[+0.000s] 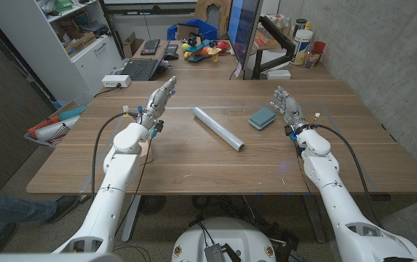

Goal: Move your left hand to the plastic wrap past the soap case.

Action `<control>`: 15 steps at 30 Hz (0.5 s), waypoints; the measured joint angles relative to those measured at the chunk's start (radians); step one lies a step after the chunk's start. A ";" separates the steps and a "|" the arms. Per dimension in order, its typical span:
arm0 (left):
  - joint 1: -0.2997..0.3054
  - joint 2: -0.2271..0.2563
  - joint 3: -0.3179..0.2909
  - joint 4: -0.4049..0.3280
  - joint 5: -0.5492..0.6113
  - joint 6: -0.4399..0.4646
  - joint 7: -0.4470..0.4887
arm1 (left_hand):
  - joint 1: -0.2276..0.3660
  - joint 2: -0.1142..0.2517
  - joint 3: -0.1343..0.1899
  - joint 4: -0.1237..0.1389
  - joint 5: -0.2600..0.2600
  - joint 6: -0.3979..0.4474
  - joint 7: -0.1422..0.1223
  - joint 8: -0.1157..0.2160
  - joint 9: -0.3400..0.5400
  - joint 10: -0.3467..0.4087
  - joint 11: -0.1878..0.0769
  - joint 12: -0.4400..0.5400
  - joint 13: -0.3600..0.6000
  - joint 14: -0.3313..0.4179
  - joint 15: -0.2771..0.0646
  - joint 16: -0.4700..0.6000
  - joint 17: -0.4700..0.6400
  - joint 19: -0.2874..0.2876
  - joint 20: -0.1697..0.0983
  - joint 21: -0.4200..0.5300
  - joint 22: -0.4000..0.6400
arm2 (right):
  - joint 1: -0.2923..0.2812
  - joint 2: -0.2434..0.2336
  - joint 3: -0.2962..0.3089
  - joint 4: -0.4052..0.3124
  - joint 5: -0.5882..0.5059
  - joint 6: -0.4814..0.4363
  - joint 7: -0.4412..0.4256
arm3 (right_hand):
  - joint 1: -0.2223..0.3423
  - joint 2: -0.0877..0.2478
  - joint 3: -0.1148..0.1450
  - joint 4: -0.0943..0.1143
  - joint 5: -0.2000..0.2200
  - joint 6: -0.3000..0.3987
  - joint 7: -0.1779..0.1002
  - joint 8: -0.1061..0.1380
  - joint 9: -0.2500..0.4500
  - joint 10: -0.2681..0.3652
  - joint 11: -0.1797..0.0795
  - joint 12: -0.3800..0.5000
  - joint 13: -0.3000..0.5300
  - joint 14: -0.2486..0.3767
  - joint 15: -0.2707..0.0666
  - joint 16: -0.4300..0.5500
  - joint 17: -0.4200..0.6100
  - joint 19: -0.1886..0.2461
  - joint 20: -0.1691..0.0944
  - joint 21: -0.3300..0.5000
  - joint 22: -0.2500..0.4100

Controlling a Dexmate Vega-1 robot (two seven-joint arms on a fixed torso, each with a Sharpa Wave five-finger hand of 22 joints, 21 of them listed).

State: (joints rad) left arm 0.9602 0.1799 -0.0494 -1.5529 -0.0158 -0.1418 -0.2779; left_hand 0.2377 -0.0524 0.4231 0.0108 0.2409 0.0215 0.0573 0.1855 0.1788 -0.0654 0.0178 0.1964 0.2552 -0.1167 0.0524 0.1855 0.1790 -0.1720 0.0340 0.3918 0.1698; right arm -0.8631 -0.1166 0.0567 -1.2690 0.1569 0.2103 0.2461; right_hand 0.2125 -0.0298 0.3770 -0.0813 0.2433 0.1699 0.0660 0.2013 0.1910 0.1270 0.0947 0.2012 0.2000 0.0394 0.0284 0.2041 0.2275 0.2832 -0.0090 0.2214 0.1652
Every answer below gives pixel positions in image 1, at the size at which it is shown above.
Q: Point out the brown wooden cutout board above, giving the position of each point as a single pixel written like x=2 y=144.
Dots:
x=202 y=9

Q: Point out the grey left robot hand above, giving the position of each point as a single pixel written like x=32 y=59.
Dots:
x=157 y=102

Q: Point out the open cardboard box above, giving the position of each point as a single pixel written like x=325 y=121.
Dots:
x=131 y=45

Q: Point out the colourful toy airplane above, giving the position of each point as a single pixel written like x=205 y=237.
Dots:
x=202 y=49

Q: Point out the white shelf cabinet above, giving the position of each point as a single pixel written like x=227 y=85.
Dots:
x=48 y=54

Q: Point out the black keyboard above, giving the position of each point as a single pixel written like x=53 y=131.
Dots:
x=150 y=47

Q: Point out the basket of rolled mats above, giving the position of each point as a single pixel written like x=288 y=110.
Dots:
x=53 y=127

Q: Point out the white wipes canister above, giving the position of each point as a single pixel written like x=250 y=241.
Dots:
x=301 y=47

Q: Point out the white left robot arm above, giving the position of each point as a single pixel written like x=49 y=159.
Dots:
x=115 y=182

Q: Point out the black computer mouse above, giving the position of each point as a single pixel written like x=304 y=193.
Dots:
x=171 y=56

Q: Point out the person leg in jeans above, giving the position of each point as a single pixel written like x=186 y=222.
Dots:
x=11 y=209

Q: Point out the small white box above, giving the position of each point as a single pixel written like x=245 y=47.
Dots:
x=278 y=74

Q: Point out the white power adapter box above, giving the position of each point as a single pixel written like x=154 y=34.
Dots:
x=116 y=81

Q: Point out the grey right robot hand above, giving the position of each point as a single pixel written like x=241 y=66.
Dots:
x=292 y=109

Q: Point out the black floor fan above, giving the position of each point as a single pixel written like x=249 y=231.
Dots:
x=151 y=204

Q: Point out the paper note on monitor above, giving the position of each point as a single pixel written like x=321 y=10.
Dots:
x=238 y=70

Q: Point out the dark-lidded jar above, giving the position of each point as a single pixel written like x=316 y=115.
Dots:
x=300 y=25

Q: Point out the flat computer monitor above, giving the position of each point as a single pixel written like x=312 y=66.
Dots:
x=242 y=31

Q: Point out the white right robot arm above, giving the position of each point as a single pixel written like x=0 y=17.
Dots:
x=339 y=203

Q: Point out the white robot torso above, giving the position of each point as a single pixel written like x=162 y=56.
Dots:
x=222 y=236

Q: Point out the blue plastic bin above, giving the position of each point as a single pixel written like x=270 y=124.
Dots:
x=201 y=27

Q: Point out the red cup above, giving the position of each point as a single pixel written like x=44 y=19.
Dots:
x=318 y=47

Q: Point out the clear plastic wrap roll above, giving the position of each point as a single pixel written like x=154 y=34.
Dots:
x=219 y=129

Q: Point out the teal sponge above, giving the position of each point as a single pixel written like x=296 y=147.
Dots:
x=262 y=118

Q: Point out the black laptop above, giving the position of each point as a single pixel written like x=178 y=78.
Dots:
x=140 y=69

